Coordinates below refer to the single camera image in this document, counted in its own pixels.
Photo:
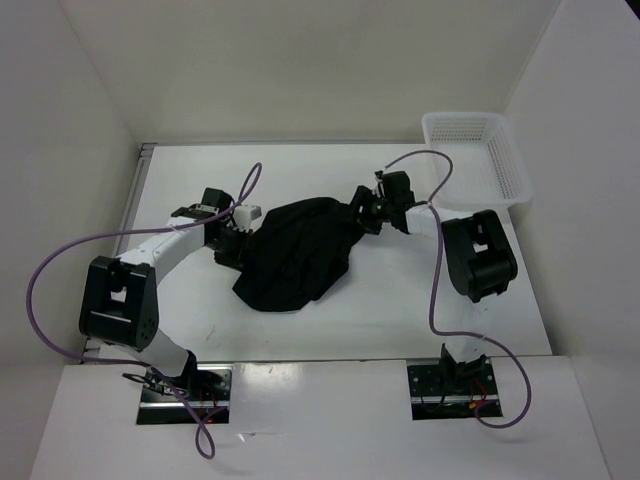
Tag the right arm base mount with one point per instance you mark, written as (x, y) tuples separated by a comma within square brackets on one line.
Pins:
[(434, 397)]

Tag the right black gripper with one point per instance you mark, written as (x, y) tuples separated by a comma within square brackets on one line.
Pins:
[(364, 196)]

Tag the white plastic basket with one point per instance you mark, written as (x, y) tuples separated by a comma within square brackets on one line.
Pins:
[(488, 168)]

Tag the aluminium table edge rail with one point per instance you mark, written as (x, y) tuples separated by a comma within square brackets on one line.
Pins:
[(91, 347)]

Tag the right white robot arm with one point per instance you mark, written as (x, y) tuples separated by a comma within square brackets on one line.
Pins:
[(474, 250)]

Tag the black shorts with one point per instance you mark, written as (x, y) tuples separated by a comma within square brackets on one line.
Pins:
[(300, 251)]

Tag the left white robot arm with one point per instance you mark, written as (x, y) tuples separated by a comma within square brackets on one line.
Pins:
[(120, 303)]

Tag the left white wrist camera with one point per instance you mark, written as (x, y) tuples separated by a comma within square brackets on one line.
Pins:
[(244, 215)]

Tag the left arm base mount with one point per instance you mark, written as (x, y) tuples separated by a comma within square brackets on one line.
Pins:
[(210, 398)]

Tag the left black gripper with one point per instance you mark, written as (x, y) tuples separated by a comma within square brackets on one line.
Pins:
[(233, 260)]

